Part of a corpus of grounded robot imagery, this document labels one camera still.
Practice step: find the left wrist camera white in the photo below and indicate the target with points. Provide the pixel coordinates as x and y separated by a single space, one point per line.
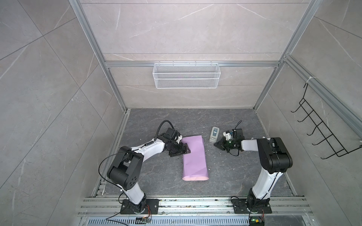
179 139

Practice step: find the white tape dispenser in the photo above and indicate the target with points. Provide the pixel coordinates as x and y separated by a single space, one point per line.
214 135

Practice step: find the white wire mesh basket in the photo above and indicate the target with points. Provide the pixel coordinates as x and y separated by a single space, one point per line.
186 75

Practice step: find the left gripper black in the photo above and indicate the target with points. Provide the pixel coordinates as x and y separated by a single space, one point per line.
182 150

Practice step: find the pink wrapping paper sheet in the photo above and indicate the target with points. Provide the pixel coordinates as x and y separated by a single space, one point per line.
194 163

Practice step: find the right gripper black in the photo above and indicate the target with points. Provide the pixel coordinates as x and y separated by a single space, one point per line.
221 146

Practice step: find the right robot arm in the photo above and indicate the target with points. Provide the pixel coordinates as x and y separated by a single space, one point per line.
274 159

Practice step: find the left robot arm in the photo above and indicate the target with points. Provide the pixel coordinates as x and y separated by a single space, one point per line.
125 169

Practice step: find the black wire hook rack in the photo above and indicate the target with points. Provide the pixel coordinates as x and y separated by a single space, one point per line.
319 125

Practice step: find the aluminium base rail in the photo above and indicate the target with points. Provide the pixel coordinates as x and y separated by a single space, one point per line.
195 211

